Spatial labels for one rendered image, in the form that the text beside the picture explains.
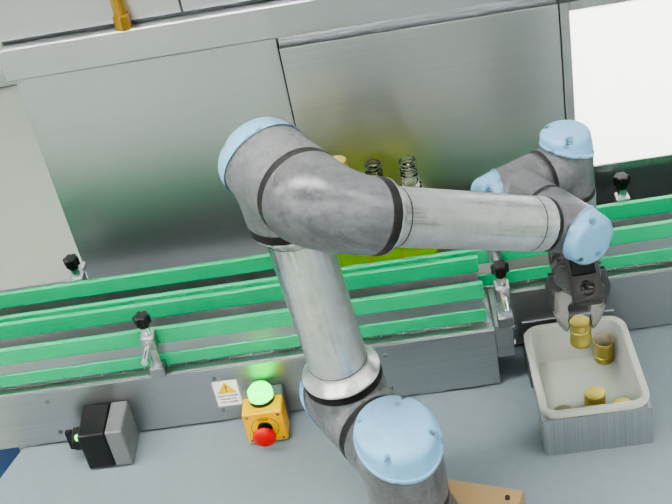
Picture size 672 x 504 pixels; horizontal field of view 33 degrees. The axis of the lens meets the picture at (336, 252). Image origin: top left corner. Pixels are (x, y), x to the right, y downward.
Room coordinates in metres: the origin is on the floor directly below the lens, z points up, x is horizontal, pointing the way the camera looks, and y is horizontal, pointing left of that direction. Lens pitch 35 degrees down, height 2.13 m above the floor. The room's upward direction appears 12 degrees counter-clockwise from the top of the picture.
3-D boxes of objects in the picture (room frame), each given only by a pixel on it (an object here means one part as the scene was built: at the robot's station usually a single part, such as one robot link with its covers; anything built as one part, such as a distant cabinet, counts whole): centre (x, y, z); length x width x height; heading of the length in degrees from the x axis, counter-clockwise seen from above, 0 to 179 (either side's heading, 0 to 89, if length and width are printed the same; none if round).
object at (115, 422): (1.51, 0.46, 0.79); 0.08 x 0.08 x 0.08; 84
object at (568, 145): (1.41, -0.36, 1.22); 0.09 x 0.08 x 0.11; 113
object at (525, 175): (1.36, -0.27, 1.22); 0.11 x 0.11 x 0.08; 23
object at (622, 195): (1.68, -0.52, 0.94); 0.07 x 0.04 x 0.13; 174
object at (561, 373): (1.39, -0.36, 0.80); 0.22 x 0.17 x 0.09; 174
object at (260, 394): (1.49, 0.18, 0.84); 0.04 x 0.04 x 0.03
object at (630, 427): (1.42, -0.36, 0.79); 0.27 x 0.17 x 0.08; 174
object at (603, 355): (1.47, -0.42, 0.79); 0.04 x 0.04 x 0.04
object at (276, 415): (1.48, 0.18, 0.79); 0.07 x 0.07 x 0.07; 84
